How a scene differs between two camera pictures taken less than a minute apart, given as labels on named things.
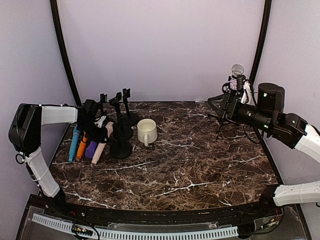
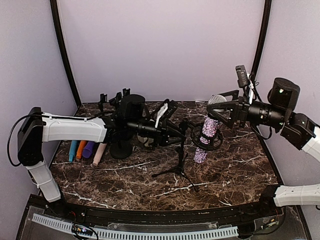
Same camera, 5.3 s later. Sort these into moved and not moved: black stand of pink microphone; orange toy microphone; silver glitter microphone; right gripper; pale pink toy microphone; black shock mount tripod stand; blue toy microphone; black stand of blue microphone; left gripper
Moved: left gripper; silver glitter microphone; black shock mount tripod stand
Not moved: black stand of pink microphone; blue toy microphone; orange toy microphone; pale pink toy microphone; black stand of blue microphone; right gripper
